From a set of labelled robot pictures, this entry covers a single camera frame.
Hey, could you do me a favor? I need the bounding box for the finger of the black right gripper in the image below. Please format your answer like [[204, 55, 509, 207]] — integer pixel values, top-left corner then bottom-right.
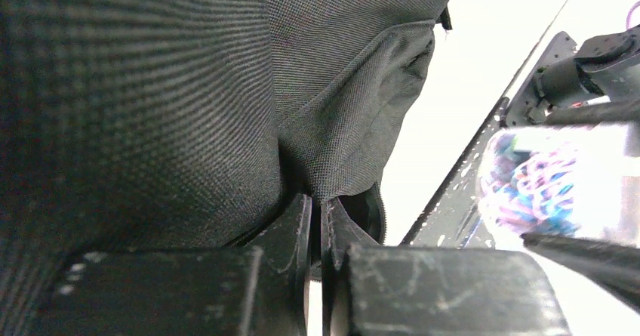
[[521, 233, 639, 313]]

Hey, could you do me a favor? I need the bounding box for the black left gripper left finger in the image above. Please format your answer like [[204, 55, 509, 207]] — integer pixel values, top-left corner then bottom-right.
[[32, 195, 312, 335]]

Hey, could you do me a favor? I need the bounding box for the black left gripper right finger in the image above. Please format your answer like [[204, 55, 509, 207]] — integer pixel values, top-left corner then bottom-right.
[[321, 199, 571, 335]]

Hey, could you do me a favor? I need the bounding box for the clear jar of beads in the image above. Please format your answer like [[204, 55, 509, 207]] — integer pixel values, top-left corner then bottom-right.
[[476, 122, 639, 250]]

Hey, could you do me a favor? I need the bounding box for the black backpack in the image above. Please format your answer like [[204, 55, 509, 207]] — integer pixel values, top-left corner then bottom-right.
[[1, 0, 450, 335]]

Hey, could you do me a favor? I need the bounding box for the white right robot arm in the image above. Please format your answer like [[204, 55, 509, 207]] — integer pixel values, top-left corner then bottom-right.
[[506, 26, 639, 310]]

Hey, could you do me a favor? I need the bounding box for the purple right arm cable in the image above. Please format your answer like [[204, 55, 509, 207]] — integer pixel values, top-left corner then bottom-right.
[[625, 1, 640, 30]]

